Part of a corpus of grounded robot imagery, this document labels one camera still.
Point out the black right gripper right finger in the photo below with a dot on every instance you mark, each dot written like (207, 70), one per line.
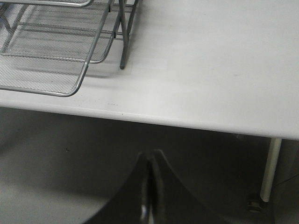
(172, 202)

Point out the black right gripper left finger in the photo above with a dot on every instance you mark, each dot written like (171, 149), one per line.
(131, 204)

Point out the table leg caster foot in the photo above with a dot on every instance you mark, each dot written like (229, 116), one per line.
(255, 203)

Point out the white table leg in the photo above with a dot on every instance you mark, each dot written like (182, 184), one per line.
(270, 169)

